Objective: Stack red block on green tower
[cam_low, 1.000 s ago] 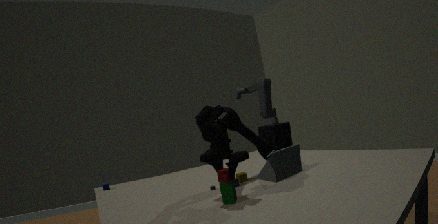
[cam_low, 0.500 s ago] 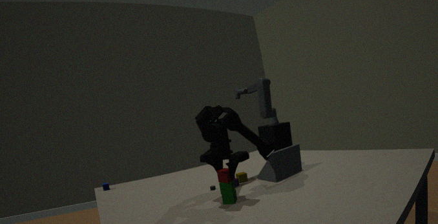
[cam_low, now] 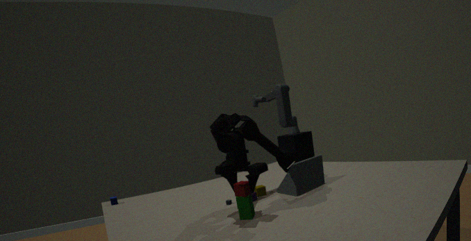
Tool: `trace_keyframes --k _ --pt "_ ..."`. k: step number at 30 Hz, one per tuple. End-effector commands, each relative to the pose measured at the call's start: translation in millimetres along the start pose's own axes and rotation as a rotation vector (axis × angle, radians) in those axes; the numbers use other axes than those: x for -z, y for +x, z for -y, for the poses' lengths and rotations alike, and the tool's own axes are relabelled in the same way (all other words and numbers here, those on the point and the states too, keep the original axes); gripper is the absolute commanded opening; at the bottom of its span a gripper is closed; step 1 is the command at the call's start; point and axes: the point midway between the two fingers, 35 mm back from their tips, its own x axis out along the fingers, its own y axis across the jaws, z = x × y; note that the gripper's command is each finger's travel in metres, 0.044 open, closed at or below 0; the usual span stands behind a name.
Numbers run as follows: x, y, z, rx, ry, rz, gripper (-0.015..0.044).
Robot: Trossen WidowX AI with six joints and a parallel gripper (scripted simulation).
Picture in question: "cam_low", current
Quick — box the red block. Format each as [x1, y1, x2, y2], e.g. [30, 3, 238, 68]
[233, 181, 252, 197]

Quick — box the yellow block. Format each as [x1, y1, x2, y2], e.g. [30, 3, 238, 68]
[254, 185, 267, 197]

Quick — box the green block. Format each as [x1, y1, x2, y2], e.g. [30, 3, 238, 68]
[236, 194, 253, 209]
[238, 204, 255, 220]

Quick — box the purple block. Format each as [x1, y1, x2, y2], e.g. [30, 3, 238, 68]
[251, 192, 258, 201]

